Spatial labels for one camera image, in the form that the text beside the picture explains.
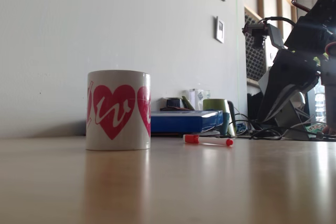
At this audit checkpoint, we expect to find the white pen with red cap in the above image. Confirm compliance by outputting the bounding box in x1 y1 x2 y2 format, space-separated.
183 134 234 147

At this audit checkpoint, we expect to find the grey metal stand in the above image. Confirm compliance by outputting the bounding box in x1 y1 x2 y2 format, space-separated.
275 100 311 141

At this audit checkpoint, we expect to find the green circuit board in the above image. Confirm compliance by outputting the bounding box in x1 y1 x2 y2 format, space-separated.
306 123 327 133

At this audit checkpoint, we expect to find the grey acoustic foam panel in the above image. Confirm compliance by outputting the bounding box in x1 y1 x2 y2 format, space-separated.
244 13 269 82

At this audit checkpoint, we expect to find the green mug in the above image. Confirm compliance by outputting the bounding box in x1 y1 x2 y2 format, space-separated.
202 98 236 137

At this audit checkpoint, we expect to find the clear plastic container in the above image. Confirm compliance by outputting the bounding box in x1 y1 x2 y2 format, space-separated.
188 88 212 111

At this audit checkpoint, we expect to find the blue flat box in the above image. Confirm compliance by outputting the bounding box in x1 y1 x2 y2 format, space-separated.
150 110 224 134

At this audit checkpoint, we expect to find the small black box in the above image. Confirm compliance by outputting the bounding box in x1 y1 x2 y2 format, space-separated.
165 97 185 110

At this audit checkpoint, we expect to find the white mug with pink hearts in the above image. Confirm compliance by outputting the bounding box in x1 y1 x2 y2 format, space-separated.
86 70 152 152

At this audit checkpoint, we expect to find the black cable bundle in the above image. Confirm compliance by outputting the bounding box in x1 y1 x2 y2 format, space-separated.
233 113 291 141

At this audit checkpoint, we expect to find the black gripper camera, grey mount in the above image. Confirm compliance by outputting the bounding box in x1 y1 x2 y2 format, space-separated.
241 17 286 49

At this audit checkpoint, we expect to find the white wall thermostat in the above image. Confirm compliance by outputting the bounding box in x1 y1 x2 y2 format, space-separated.
215 15 226 44

